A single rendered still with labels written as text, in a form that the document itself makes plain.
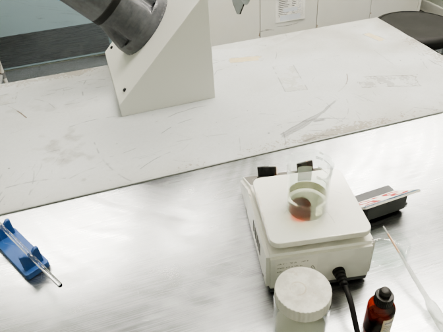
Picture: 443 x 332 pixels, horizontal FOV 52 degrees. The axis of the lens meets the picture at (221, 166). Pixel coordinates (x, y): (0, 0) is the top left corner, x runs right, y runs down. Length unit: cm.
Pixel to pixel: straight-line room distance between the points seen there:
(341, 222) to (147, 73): 51
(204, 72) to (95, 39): 264
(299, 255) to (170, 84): 51
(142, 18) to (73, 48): 261
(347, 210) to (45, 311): 39
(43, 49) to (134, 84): 266
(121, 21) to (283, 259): 61
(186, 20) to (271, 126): 25
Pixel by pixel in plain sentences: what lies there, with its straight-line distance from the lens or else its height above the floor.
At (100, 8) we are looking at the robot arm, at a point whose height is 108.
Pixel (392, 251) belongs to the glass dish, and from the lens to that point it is 65.
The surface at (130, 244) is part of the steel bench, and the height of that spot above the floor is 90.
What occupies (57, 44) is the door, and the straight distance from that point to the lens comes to 355.
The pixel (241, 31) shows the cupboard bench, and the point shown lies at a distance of 311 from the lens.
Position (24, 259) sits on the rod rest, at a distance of 65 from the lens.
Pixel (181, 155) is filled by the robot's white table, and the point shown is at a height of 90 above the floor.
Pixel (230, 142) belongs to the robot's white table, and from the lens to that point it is 83.
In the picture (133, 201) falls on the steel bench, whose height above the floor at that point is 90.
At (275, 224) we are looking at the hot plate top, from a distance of 54.
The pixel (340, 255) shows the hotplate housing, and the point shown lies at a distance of 56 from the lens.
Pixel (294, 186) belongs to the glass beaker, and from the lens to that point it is 51.
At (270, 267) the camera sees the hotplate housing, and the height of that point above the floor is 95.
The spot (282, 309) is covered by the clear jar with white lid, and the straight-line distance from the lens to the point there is 49.
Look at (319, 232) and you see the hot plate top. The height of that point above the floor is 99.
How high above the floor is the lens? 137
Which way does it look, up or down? 38 degrees down
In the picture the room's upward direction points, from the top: 4 degrees counter-clockwise
